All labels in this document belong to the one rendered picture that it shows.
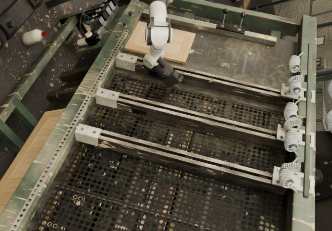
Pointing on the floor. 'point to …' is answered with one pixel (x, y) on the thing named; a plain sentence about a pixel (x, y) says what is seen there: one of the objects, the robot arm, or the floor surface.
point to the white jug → (33, 37)
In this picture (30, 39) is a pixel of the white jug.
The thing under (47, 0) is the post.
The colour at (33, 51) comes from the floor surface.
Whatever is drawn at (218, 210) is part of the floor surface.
